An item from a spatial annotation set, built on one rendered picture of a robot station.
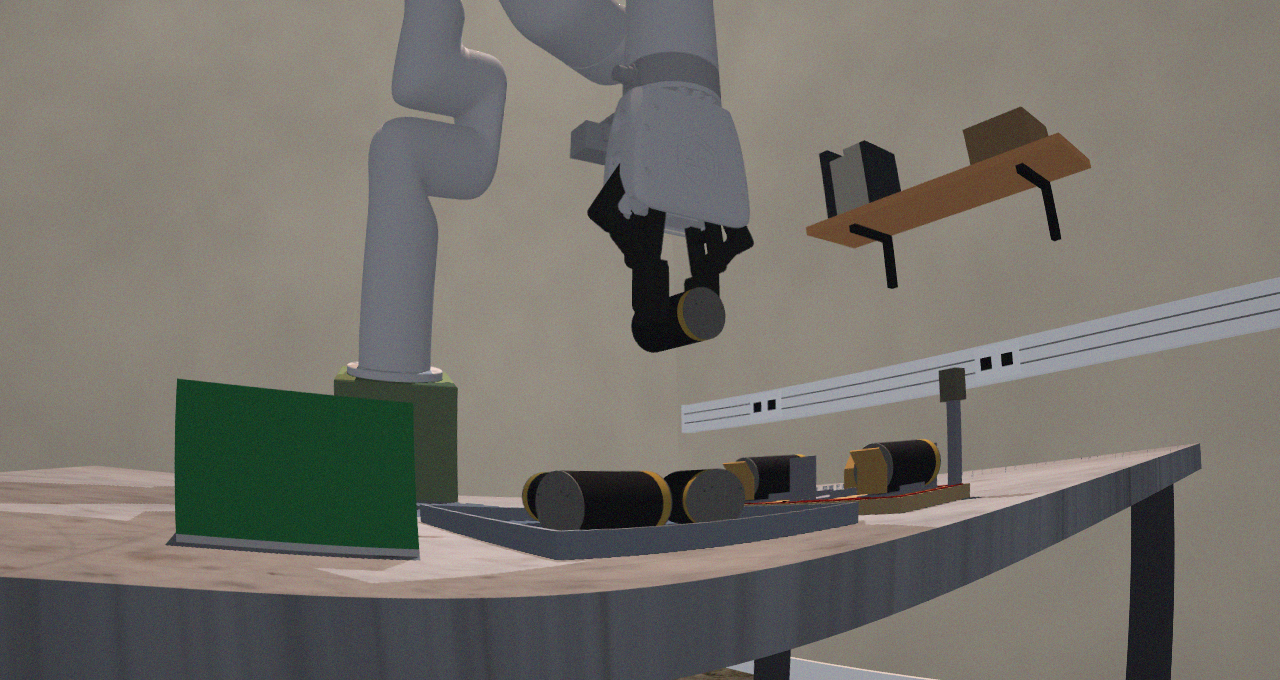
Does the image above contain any black and gold battery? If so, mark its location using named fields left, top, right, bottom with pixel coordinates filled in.
left=735, top=455, right=805, bottom=499
left=863, top=439, right=941, bottom=493
left=631, top=287, right=726, bottom=353
left=663, top=469, right=745, bottom=524
left=535, top=471, right=673, bottom=531
left=522, top=473, right=547, bottom=522

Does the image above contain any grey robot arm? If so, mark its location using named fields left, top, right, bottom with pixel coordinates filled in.
left=347, top=0, right=721, bottom=383

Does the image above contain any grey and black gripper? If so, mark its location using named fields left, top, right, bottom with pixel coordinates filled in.
left=588, top=81, right=754, bottom=328

